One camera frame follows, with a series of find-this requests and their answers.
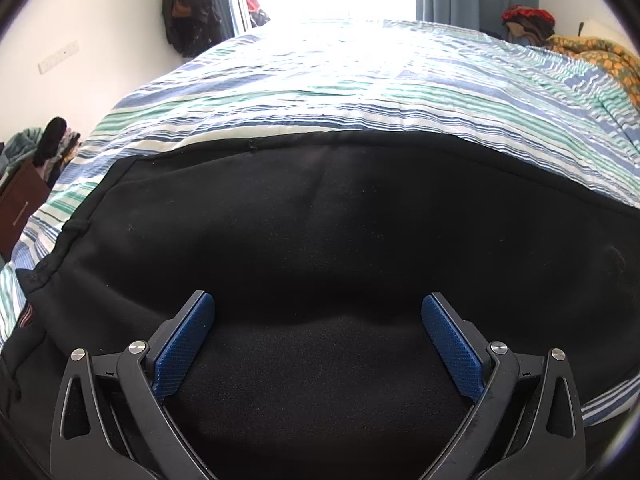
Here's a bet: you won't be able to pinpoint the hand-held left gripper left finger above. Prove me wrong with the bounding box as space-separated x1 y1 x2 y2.
50 290 221 480

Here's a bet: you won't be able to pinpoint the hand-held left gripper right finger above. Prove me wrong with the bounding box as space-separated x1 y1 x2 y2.
420 291 587 480

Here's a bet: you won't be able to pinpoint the black pants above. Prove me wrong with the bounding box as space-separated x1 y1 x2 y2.
0 130 640 480

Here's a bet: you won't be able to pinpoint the brown wooden cabinet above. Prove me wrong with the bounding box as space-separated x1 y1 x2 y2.
0 160 51 258

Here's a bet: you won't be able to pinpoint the mixed clothes pile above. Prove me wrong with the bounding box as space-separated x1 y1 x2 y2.
0 117 82 188

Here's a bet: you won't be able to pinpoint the striped bed cover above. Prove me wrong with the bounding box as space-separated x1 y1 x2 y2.
0 19 640 426

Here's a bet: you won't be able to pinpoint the orange patterned blanket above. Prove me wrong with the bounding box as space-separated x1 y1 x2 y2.
545 34 640 106

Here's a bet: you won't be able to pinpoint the red and black clothes pile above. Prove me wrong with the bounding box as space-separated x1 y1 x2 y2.
501 6 557 43

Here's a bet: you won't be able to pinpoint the dark hanging clothes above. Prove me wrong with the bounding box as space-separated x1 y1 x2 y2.
161 0 223 58

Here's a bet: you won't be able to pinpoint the red clothes by window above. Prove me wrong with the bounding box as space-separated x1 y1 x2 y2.
244 0 271 28

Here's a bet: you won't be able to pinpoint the white wall switch panel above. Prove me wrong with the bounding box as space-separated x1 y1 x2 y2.
39 40 80 73

